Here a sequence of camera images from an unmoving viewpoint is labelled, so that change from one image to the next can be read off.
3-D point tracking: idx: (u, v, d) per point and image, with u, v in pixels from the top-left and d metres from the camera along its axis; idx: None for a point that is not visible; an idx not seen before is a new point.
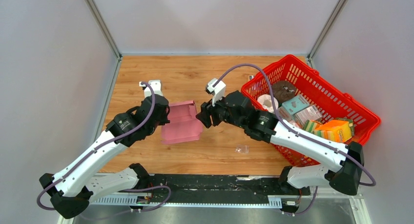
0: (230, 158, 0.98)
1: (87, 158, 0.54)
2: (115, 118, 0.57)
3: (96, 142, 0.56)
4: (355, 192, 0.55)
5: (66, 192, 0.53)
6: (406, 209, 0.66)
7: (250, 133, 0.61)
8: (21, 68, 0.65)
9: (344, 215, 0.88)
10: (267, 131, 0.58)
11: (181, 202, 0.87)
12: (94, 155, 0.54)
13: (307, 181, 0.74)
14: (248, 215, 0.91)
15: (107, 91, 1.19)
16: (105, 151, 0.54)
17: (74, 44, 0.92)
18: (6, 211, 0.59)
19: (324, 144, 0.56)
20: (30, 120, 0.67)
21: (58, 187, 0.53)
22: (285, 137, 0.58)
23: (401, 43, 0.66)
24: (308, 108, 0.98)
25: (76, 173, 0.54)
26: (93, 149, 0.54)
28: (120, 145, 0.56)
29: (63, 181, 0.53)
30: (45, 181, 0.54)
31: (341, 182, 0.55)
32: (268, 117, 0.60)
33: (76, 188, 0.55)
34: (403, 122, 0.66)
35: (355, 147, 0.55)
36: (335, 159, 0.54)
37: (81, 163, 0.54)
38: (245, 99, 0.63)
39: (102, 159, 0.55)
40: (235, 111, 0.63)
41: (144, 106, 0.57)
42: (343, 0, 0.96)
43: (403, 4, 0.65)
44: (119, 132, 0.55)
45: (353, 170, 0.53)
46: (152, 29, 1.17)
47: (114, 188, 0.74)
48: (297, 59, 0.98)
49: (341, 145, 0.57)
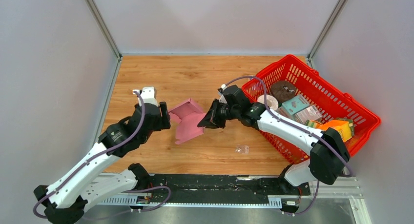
0: (230, 158, 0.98)
1: (79, 170, 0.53)
2: (107, 130, 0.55)
3: (89, 154, 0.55)
4: (332, 177, 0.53)
5: (59, 204, 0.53)
6: (407, 209, 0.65)
7: (241, 118, 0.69)
8: (22, 68, 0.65)
9: (343, 215, 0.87)
10: (255, 117, 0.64)
11: (180, 202, 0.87)
12: (87, 167, 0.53)
13: (300, 176, 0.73)
14: (248, 215, 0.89)
15: (107, 91, 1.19)
16: (97, 163, 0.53)
17: (74, 44, 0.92)
18: (6, 211, 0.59)
19: (301, 128, 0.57)
20: (31, 120, 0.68)
21: (51, 199, 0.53)
22: (268, 122, 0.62)
23: (402, 43, 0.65)
24: (308, 108, 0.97)
25: (69, 185, 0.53)
26: (85, 162, 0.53)
28: (112, 157, 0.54)
29: (57, 193, 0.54)
30: (39, 193, 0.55)
31: (316, 167, 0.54)
32: (258, 106, 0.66)
33: (70, 199, 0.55)
34: (403, 121, 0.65)
35: (330, 132, 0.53)
36: (308, 141, 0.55)
37: (73, 175, 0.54)
38: (237, 90, 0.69)
39: (94, 172, 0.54)
40: (229, 99, 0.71)
41: (135, 116, 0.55)
42: (343, 0, 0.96)
43: (403, 4, 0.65)
44: (112, 143, 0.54)
45: (321, 152, 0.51)
46: (153, 29, 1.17)
47: (112, 191, 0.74)
48: (297, 59, 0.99)
49: (317, 130, 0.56)
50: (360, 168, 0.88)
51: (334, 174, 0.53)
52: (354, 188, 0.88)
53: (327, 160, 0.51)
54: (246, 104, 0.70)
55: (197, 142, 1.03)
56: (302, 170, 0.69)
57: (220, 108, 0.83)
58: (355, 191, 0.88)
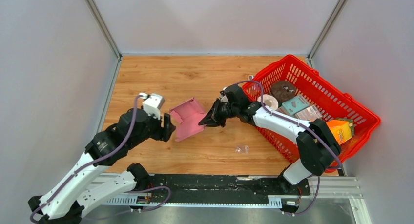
0: (230, 158, 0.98)
1: (68, 181, 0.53)
2: (93, 140, 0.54)
3: (76, 165, 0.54)
4: (320, 167, 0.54)
5: (51, 215, 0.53)
6: (407, 209, 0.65)
7: (239, 115, 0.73)
8: (22, 67, 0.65)
9: (343, 214, 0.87)
10: (251, 114, 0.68)
11: (181, 202, 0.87)
12: (75, 178, 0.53)
13: (297, 173, 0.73)
14: (248, 215, 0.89)
15: (107, 91, 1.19)
16: (85, 174, 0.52)
17: (74, 44, 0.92)
18: (7, 211, 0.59)
19: (290, 119, 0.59)
20: (31, 120, 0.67)
21: (45, 210, 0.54)
22: (262, 116, 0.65)
23: (402, 42, 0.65)
24: (308, 108, 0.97)
25: (59, 197, 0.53)
26: (73, 173, 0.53)
28: (100, 167, 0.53)
29: (49, 204, 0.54)
30: (33, 204, 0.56)
31: (305, 157, 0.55)
32: (255, 104, 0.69)
33: (63, 209, 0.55)
34: (403, 121, 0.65)
35: (317, 122, 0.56)
36: (295, 131, 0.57)
37: (63, 187, 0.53)
38: (237, 88, 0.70)
39: (84, 181, 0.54)
40: (229, 96, 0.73)
41: (122, 124, 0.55)
42: (343, 0, 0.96)
43: (403, 4, 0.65)
44: (99, 153, 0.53)
45: (308, 139, 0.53)
46: (153, 29, 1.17)
47: (110, 193, 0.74)
48: (297, 59, 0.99)
49: (305, 121, 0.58)
50: (360, 168, 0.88)
51: (322, 163, 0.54)
52: (354, 188, 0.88)
53: (313, 147, 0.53)
54: (246, 101, 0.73)
55: (197, 142, 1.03)
56: (298, 165, 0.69)
57: (221, 106, 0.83)
58: (355, 191, 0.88)
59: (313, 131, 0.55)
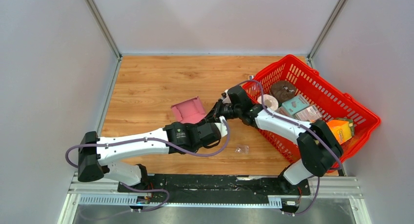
0: (230, 158, 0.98)
1: (135, 141, 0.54)
2: (175, 124, 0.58)
3: (150, 133, 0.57)
4: (322, 168, 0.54)
5: (102, 158, 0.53)
6: (407, 208, 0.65)
7: (242, 117, 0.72)
8: (22, 67, 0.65)
9: (343, 215, 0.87)
10: (253, 116, 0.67)
11: (181, 202, 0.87)
12: (143, 143, 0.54)
13: (297, 173, 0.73)
14: (248, 215, 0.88)
15: (107, 91, 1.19)
16: (154, 146, 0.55)
17: (74, 44, 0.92)
18: (6, 210, 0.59)
19: (291, 120, 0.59)
20: (30, 119, 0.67)
21: (98, 150, 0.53)
22: (263, 118, 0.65)
23: (401, 42, 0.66)
24: (308, 108, 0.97)
25: (119, 148, 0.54)
26: (145, 138, 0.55)
28: (165, 150, 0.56)
29: (106, 147, 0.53)
30: (91, 138, 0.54)
31: (305, 158, 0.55)
32: (258, 107, 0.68)
33: (108, 160, 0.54)
34: (403, 120, 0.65)
35: (318, 123, 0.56)
36: (296, 132, 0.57)
37: (128, 143, 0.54)
38: (240, 90, 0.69)
39: (145, 151, 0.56)
40: (232, 97, 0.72)
41: (203, 129, 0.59)
42: (343, 0, 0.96)
43: (403, 4, 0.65)
44: (173, 139, 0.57)
45: (309, 139, 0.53)
46: (153, 29, 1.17)
47: (119, 178, 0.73)
48: (297, 59, 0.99)
49: (306, 122, 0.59)
50: (360, 168, 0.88)
51: (323, 165, 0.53)
52: (354, 188, 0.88)
53: (314, 148, 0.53)
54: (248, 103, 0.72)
55: None
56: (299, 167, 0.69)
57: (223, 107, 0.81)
58: (355, 191, 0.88)
59: (314, 132, 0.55)
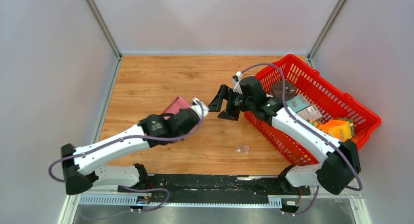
0: (230, 158, 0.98)
1: (112, 143, 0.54)
2: (150, 117, 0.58)
3: (125, 132, 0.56)
4: (339, 190, 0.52)
5: (82, 168, 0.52)
6: (407, 209, 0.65)
7: (255, 112, 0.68)
8: (22, 67, 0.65)
9: (343, 215, 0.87)
10: (270, 112, 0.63)
11: (181, 202, 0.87)
12: (120, 143, 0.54)
13: (302, 179, 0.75)
14: (248, 215, 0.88)
15: (107, 91, 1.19)
16: (131, 143, 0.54)
17: (74, 44, 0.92)
18: (6, 210, 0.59)
19: (318, 133, 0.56)
20: (30, 119, 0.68)
21: (76, 161, 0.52)
22: (283, 121, 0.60)
23: (401, 42, 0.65)
24: (308, 108, 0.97)
25: (97, 153, 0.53)
26: (121, 137, 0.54)
28: (145, 144, 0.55)
29: (83, 156, 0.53)
30: (67, 152, 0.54)
31: (325, 177, 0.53)
32: (275, 101, 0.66)
33: (90, 168, 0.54)
34: (404, 120, 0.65)
35: (349, 144, 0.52)
36: (323, 149, 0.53)
37: (105, 147, 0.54)
38: (255, 82, 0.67)
39: (124, 150, 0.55)
40: (246, 90, 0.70)
41: (178, 115, 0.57)
42: (343, 0, 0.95)
43: (403, 4, 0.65)
44: (149, 132, 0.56)
45: (337, 164, 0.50)
46: (153, 29, 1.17)
47: (116, 181, 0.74)
48: (297, 58, 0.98)
49: (336, 139, 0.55)
50: None
51: (341, 187, 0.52)
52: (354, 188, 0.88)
53: (340, 172, 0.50)
54: (262, 97, 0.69)
55: (197, 142, 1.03)
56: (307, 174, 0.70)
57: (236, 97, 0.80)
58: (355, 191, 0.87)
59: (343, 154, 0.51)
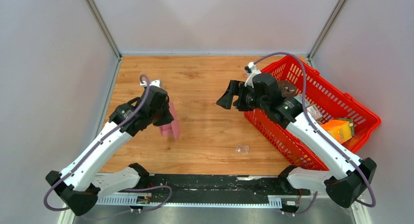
0: (230, 158, 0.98)
1: (93, 150, 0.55)
2: (118, 109, 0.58)
3: (101, 134, 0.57)
4: (348, 204, 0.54)
5: (76, 185, 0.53)
6: (407, 208, 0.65)
7: (269, 113, 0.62)
8: (22, 67, 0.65)
9: (343, 215, 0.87)
10: (287, 117, 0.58)
11: (180, 202, 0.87)
12: (101, 146, 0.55)
13: (306, 183, 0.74)
14: (248, 215, 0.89)
15: (107, 91, 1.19)
16: (112, 141, 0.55)
17: (74, 44, 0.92)
18: (6, 210, 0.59)
19: (339, 149, 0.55)
20: (31, 119, 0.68)
21: (67, 182, 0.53)
22: (302, 130, 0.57)
23: (401, 42, 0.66)
24: (309, 108, 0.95)
25: (84, 166, 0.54)
26: (99, 140, 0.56)
28: (126, 134, 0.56)
29: (72, 175, 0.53)
30: (52, 178, 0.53)
31: (337, 192, 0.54)
32: (293, 104, 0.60)
33: (86, 182, 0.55)
34: (404, 120, 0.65)
35: (369, 164, 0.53)
36: (343, 167, 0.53)
37: (88, 156, 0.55)
38: (272, 80, 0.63)
39: (109, 150, 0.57)
40: (260, 88, 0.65)
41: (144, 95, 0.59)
42: (343, 0, 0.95)
43: (403, 4, 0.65)
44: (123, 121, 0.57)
45: (356, 183, 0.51)
46: (153, 29, 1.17)
47: (119, 185, 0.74)
48: (297, 59, 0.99)
49: (355, 156, 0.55)
50: None
51: (350, 202, 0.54)
52: None
53: (356, 190, 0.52)
54: (278, 97, 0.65)
55: (197, 142, 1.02)
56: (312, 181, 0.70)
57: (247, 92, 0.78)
58: None
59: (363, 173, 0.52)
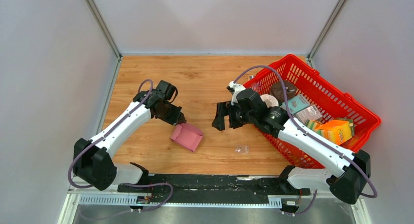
0: (230, 158, 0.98)
1: (123, 120, 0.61)
2: (140, 93, 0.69)
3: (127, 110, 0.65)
4: (354, 200, 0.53)
5: (109, 148, 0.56)
6: (407, 208, 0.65)
7: (258, 126, 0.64)
8: (22, 67, 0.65)
9: (343, 215, 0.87)
10: (276, 127, 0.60)
11: (180, 202, 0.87)
12: (130, 117, 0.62)
13: (307, 183, 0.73)
14: (248, 215, 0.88)
15: (107, 91, 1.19)
16: (138, 114, 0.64)
17: (74, 44, 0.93)
18: (6, 210, 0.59)
19: (331, 148, 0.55)
20: (31, 119, 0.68)
21: (99, 145, 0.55)
22: (293, 135, 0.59)
23: (401, 42, 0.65)
24: (308, 108, 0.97)
25: (115, 132, 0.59)
26: (129, 112, 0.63)
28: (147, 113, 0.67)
29: (104, 139, 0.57)
30: (83, 143, 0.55)
31: (340, 189, 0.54)
32: (279, 112, 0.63)
33: (113, 149, 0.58)
34: (404, 120, 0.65)
35: (362, 156, 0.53)
36: (339, 163, 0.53)
37: (119, 125, 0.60)
38: (254, 94, 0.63)
39: (134, 124, 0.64)
40: (244, 103, 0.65)
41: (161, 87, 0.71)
42: (343, 0, 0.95)
43: (403, 4, 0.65)
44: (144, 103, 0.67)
45: (354, 177, 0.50)
46: (153, 30, 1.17)
47: (127, 176, 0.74)
48: (297, 59, 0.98)
49: (348, 151, 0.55)
50: None
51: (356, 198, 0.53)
52: None
53: (356, 185, 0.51)
54: (263, 109, 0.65)
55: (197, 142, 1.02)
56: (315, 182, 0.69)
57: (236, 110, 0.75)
58: None
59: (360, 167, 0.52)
